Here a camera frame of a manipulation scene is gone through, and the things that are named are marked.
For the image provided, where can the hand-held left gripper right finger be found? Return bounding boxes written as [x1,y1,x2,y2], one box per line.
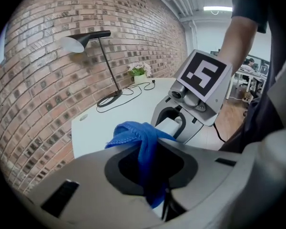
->
[158,138,242,211]

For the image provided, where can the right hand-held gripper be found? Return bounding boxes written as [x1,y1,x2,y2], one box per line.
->
[150,48,233,145]

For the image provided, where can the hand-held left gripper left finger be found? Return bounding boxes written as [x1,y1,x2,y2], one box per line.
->
[28,143,163,226]

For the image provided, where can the blue cloth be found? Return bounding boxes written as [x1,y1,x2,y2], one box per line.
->
[104,121,178,209]

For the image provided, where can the person's right forearm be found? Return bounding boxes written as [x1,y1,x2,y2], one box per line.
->
[217,15,259,78]

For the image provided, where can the potted flowers in white pot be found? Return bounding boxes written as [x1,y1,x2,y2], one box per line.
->
[127,61,152,84]

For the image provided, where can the white office desk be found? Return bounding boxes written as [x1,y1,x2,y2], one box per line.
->
[228,68,269,97]

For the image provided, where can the black desk lamp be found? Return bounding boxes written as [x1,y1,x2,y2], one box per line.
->
[59,30,123,108]

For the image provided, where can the ceiling tube light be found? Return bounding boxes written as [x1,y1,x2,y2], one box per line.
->
[203,5,233,12]

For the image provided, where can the person's dark clothing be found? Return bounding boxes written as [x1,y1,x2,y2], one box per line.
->
[218,0,286,153]

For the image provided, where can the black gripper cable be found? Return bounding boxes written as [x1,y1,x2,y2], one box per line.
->
[213,122,227,143]

